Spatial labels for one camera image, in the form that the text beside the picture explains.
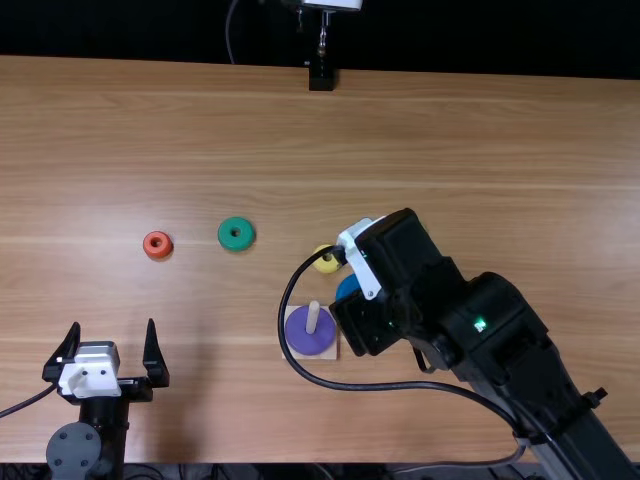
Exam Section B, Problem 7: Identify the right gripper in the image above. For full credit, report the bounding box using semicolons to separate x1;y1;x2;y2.
329;207;464;358

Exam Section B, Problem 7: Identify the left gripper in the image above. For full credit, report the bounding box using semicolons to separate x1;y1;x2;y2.
42;317;171;405

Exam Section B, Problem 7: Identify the dark blue ring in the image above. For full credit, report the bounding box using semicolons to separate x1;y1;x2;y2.
334;273;362;303

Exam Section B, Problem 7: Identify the wooden peg base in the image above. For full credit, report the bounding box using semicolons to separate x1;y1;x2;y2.
280;299;342;362

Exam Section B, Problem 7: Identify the black clamp stand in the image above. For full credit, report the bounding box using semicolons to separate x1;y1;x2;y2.
297;9;340;92

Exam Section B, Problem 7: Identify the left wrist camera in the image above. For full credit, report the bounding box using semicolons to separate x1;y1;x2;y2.
58;340;123;400

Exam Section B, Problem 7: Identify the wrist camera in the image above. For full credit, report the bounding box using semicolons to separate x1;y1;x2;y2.
336;216;389;302
58;340;123;400

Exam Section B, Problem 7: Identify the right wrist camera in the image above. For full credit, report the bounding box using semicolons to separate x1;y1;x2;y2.
336;216;389;302

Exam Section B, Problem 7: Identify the yellow ring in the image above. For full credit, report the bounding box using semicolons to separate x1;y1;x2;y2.
312;243;347;275

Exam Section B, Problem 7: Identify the orange ring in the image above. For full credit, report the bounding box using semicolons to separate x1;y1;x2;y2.
142;230;175;260

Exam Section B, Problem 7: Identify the purple ring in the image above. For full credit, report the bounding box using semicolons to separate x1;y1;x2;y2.
284;306;337;357

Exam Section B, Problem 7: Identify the dark green ring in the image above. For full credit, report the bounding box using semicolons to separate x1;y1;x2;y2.
216;216;257;253

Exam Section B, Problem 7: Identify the thin grey cable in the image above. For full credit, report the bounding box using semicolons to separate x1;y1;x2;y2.
224;0;242;65

